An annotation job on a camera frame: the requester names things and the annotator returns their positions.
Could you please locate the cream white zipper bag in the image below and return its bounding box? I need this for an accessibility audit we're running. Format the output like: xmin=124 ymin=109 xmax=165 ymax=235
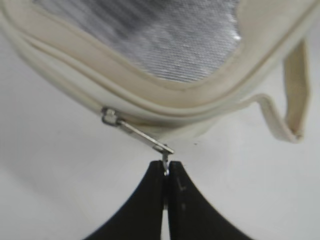
xmin=0 ymin=0 xmax=320 ymax=143

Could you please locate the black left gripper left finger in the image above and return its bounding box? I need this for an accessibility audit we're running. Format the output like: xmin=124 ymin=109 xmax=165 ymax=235
xmin=86 ymin=160 xmax=165 ymax=240

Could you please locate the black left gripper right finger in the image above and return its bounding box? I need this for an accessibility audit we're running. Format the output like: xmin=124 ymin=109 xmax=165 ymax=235
xmin=167 ymin=161 xmax=251 ymax=240

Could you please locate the silver metal zipper pull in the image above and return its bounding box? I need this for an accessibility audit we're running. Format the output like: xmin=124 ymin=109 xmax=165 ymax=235
xmin=101 ymin=106 xmax=175 ymax=176

